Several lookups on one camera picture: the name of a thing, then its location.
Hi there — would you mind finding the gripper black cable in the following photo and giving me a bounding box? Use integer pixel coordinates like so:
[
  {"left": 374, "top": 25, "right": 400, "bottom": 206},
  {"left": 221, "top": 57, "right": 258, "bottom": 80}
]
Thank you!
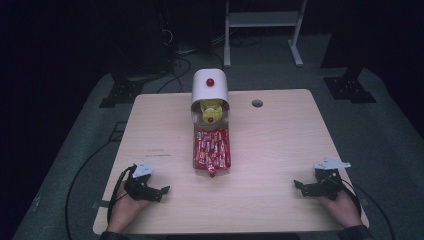
[
  {"left": 333, "top": 176, "right": 363, "bottom": 216},
  {"left": 106, "top": 164, "right": 138, "bottom": 225}
]

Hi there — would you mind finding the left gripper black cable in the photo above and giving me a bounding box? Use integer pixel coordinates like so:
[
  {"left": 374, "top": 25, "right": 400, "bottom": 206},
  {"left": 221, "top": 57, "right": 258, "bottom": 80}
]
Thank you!
[{"left": 106, "top": 164, "right": 138, "bottom": 225}]

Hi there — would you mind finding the bundle of black floor cables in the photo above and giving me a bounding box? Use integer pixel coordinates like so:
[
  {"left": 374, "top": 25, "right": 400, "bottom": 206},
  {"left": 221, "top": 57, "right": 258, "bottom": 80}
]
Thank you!
[{"left": 155, "top": 0, "right": 198, "bottom": 95}]

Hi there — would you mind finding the black floor cable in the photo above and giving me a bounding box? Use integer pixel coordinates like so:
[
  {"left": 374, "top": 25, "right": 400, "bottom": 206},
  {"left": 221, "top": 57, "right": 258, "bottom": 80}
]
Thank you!
[{"left": 64, "top": 141, "right": 118, "bottom": 240}]

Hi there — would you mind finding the white dispenser box, red knob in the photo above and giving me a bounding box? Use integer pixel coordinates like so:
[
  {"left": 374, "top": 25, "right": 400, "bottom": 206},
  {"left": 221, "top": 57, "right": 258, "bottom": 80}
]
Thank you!
[{"left": 190, "top": 68, "right": 232, "bottom": 173}]

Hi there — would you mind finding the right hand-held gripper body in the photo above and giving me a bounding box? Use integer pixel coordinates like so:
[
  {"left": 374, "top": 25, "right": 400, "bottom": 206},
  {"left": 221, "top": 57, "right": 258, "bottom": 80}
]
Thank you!
[{"left": 312, "top": 157, "right": 345, "bottom": 201}]

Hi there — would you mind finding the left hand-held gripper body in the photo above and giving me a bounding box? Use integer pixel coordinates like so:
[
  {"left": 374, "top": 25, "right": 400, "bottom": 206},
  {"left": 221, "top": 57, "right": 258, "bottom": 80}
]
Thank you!
[{"left": 123, "top": 160, "right": 161, "bottom": 203}]

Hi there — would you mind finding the person's left hand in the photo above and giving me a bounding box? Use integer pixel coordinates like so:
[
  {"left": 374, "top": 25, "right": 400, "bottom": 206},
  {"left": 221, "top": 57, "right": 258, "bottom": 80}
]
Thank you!
[{"left": 106, "top": 181, "right": 151, "bottom": 234}]

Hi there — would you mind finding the person's right hand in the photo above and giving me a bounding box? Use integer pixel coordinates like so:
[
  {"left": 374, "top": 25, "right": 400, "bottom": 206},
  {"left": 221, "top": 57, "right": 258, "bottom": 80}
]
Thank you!
[{"left": 315, "top": 189, "right": 364, "bottom": 230}]

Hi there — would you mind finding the row of red snack packets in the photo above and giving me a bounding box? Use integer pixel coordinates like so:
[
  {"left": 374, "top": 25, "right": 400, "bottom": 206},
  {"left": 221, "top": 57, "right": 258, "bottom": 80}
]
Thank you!
[{"left": 193, "top": 128, "right": 232, "bottom": 179}]

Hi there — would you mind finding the white metal stand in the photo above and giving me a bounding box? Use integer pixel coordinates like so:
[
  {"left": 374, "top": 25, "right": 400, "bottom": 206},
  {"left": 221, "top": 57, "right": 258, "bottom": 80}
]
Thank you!
[{"left": 222, "top": 0, "right": 309, "bottom": 69}]

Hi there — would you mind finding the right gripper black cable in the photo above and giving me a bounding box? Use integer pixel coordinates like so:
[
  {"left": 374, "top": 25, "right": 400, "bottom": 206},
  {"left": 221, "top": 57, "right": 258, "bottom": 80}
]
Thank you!
[{"left": 333, "top": 176, "right": 363, "bottom": 216}]

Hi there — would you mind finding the black stand base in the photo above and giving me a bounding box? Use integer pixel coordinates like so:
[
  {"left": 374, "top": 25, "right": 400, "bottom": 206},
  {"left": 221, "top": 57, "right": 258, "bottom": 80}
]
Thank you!
[
  {"left": 322, "top": 65, "right": 378, "bottom": 105},
  {"left": 98, "top": 73, "right": 145, "bottom": 109}
]

